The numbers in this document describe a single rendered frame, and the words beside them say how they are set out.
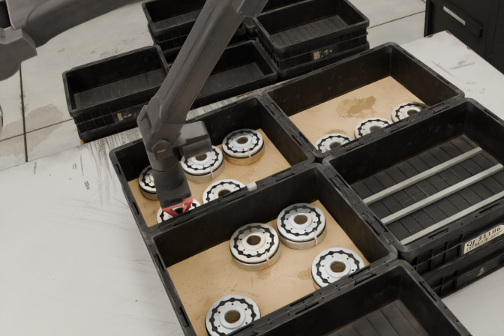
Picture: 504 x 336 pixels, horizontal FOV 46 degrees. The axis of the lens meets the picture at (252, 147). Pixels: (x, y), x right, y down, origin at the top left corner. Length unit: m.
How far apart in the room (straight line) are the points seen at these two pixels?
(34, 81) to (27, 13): 2.85
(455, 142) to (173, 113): 0.72
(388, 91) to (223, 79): 1.07
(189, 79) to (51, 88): 2.60
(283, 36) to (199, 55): 1.61
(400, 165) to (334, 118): 0.23
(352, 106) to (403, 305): 0.61
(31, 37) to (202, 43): 0.26
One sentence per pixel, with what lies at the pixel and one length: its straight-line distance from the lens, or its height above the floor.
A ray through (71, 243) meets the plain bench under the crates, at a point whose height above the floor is 0.70.
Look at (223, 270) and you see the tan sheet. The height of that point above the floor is 0.83.
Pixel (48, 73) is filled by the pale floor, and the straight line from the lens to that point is 3.72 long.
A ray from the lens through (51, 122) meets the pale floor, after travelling 3.29.
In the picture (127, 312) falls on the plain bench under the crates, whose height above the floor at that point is 0.70.
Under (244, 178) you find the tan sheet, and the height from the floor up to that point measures 0.83.
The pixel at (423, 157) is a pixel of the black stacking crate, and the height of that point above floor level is 0.83.
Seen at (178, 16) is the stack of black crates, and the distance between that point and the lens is 2.86.
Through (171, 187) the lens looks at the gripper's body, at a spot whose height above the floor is 0.97.
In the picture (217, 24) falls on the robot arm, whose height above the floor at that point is 1.35.
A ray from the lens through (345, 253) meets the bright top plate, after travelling 1.19.
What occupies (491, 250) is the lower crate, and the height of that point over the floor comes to 0.80.
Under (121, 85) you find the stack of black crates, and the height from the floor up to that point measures 0.49.
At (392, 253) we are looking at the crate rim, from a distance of 1.11.
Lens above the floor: 1.80
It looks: 41 degrees down
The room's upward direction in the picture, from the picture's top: 10 degrees counter-clockwise
